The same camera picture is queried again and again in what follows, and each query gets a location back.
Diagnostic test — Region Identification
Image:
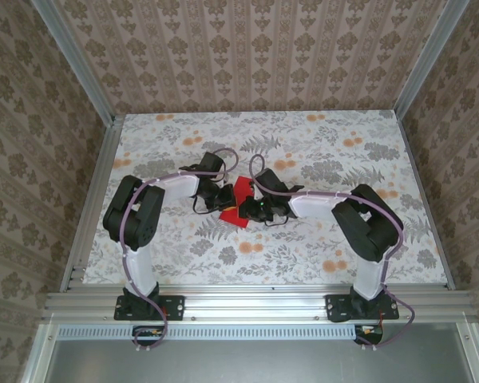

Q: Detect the red square paper sheet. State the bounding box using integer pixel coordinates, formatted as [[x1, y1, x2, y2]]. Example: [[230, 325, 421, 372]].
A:
[[219, 175, 256, 231]]

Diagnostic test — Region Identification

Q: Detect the grey sheet metal panel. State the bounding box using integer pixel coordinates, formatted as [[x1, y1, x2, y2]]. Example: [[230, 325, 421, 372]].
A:
[[22, 322, 479, 383]]

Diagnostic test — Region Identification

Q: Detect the floral patterned table cover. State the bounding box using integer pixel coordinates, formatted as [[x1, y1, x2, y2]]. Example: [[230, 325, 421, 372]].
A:
[[81, 111, 450, 286]]

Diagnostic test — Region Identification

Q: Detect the black connector board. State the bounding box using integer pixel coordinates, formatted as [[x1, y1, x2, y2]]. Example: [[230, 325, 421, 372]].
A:
[[354, 322, 385, 346], [132, 325, 166, 348]]

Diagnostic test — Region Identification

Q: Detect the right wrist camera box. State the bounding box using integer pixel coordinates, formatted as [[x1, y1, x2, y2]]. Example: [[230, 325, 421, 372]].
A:
[[257, 168, 292, 197]]

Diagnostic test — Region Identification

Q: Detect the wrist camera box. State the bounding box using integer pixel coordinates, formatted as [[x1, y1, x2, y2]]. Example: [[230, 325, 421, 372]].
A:
[[257, 168, 292, 197], [199, 151, 228, 179]]

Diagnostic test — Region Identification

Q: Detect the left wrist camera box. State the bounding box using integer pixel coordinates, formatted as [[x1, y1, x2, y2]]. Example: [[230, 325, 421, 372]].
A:
[[199, 151, 228, 179]]

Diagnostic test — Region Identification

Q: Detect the aluminium cross rail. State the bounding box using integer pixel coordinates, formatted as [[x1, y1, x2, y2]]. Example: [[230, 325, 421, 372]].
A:
[[43, 290, 478, 321]]

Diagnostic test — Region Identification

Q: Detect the aluminium side rail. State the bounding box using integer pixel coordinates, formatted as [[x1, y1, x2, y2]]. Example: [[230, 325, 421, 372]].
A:
[[394, 111, 458, 291], [59, 115, 125, 292]]

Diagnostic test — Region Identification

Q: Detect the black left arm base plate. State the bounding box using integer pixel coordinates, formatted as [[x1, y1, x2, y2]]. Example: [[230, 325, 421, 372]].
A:
[[114, 294, 185, 322]]

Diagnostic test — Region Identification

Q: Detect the grey slotted cable duct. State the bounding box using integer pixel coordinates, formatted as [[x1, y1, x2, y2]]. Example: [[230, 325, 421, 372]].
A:
[[57, 324, 357, 341]]

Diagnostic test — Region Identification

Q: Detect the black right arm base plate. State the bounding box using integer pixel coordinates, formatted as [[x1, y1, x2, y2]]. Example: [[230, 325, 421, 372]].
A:
[[326, 294, 401, 322]]

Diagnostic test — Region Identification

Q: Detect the aluminium frame post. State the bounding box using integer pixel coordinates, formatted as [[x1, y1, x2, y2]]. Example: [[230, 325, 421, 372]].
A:
[[392, 0, 470, 116], [30, 0, 117, 124]]

